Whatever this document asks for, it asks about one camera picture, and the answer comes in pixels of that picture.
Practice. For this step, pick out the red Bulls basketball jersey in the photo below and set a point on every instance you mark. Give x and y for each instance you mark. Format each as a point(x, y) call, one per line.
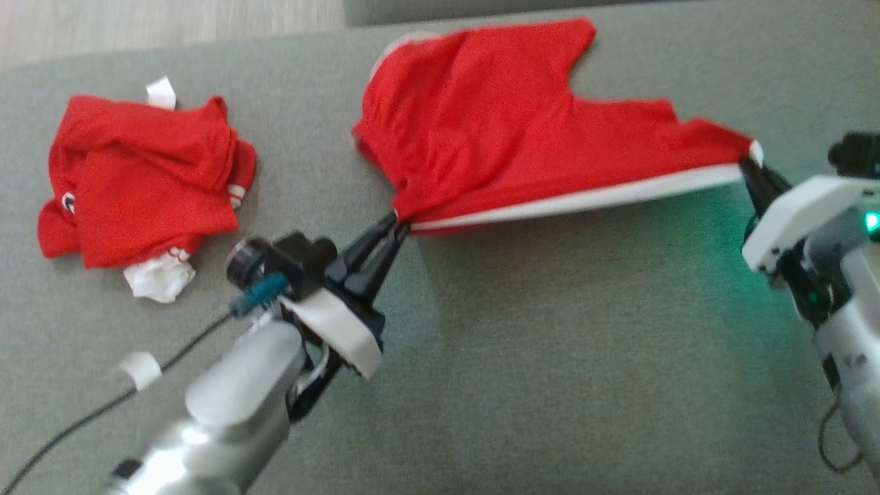
point(144, 179)

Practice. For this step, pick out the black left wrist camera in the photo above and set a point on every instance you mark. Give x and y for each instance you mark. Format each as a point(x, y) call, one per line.
point(289, 258)

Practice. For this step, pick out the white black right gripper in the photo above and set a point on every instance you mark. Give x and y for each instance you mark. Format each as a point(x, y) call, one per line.
point(797, 213)

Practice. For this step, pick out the large grey sofa seat cushion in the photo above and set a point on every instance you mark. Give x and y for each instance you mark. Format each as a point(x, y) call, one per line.
point(550, 378)

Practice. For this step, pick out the white tape tag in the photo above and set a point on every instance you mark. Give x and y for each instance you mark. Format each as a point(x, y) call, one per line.
point(141, 370)

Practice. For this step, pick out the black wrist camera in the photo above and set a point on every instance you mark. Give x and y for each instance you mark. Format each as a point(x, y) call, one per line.
point(859, 152)
point(289, 258)

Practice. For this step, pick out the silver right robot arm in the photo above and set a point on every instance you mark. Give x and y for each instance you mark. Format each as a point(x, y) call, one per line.
point(856, 330)

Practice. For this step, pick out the red Bulls basketball shorts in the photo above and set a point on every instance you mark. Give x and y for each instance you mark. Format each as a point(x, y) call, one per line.
point(495, 124)

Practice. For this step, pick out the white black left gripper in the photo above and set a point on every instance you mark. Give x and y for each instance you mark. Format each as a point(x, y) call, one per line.
point(344, 333)

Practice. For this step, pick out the small grey sofa cushion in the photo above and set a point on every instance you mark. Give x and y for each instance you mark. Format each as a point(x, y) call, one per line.
point(447, 8)

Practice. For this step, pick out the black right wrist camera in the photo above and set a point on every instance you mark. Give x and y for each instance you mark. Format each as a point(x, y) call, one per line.
point(859, 152)

